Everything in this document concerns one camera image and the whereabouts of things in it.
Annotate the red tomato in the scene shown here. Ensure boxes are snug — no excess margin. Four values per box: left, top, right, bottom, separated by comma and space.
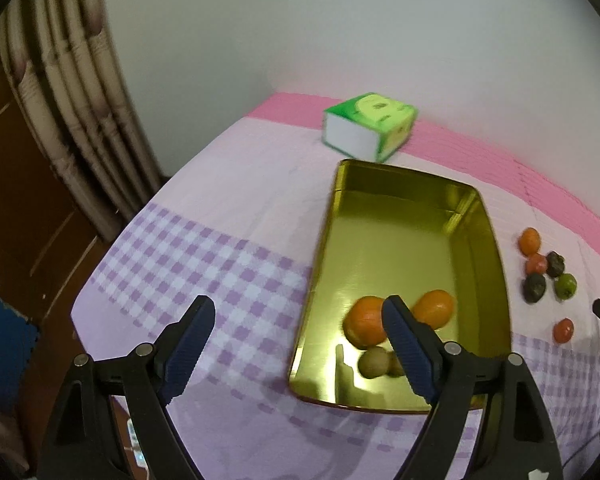
553, 318, 574, 344
524, 252, 548, 275

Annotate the green tissue pack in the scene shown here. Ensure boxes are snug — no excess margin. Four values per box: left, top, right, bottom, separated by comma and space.
322, 92, 418, 162

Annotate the small olive brown fruit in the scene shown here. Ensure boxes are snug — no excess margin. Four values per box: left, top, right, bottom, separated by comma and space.
358, 347, 390, 379

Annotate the gold toffee tin box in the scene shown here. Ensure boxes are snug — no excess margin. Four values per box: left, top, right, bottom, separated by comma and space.
288, 159, 512, 413

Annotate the green tomato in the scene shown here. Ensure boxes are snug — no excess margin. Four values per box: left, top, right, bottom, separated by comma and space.
554, 273, 578, 301

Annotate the yellow orange kumquat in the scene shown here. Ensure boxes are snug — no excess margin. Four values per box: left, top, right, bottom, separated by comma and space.
411, 289, 455, 330

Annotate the dark fruit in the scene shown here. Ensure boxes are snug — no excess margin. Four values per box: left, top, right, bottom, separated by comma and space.
545, 252, 566, 280
522, 272, 546, 304

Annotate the blue foam mat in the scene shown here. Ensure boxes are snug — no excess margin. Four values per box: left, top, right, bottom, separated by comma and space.
0, 298, 38, 412

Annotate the orange mandarin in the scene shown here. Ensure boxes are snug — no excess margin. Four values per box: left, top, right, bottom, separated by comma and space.
342, 296, 387, 350
517, 226, 542, 257

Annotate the beige patterned curtain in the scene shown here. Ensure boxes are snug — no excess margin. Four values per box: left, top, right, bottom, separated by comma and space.
0, 0, 161, 242

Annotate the brown wooden door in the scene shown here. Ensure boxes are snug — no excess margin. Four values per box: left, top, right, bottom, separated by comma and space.
0, 29, 112, 326

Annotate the pink purple checkered tablecloth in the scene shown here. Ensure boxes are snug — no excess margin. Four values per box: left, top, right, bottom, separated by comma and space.
72, 93, 600, 479

